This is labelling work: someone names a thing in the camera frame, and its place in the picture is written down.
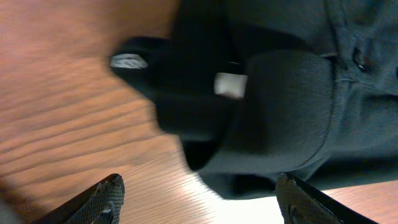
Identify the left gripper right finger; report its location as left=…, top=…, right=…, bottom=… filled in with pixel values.
left=275, top=173, right=379, bottom=224

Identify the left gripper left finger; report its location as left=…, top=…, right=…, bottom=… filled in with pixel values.
left=33, top=174, right=125, bottom=224

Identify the black polo shirt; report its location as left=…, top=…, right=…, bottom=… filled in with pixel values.
left=109, top=0, right=397, bottom=200

